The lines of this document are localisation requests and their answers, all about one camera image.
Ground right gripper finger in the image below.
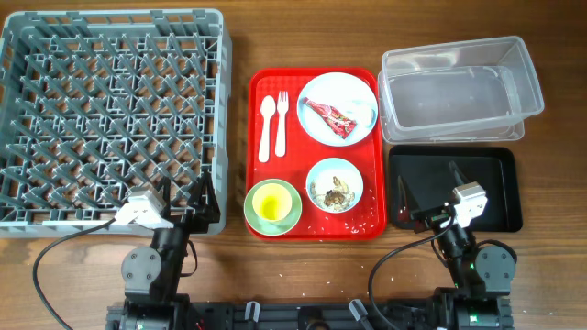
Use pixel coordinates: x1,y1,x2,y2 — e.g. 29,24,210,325
397,175,422,215
449,160,468,187

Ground rice and food leftovers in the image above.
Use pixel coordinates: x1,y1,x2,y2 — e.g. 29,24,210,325
310,175,355,213

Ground red plastic tray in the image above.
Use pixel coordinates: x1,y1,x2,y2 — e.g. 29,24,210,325
246,67,387,241

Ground red snack wrapper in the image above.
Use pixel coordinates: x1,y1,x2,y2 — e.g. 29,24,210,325
302,97,357,139

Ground black waste tray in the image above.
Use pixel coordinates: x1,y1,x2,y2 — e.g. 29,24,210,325
387,145,523,233

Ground white plastic fork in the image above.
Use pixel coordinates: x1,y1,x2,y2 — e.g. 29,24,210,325
275,91,289,158

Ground grey dishwasher rack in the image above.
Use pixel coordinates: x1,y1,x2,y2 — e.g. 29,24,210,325
1,8,232,238

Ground clear plastic bin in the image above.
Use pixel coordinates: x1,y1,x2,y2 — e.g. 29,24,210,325
378,36,545,144

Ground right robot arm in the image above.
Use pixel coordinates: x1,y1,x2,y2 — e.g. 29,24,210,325
397,161,517,329

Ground white tissue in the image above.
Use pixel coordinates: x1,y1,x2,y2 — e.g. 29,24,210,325
347,103,375,127

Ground large light blue plate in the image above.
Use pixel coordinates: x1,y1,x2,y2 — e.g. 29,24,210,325
297,72,379,147

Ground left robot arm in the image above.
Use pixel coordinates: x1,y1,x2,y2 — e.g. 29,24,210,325
105,171,221,330

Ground small light blue bowl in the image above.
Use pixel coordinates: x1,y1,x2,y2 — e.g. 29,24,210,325
306,158,364,214

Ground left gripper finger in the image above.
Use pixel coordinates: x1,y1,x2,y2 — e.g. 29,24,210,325
187,171,219,215
155,177,171,215

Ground white plastic spoon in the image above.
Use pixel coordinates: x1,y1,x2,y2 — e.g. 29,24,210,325
258,95,276,163

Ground yellow plastic cup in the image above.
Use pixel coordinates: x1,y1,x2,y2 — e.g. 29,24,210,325
252,182,293,222

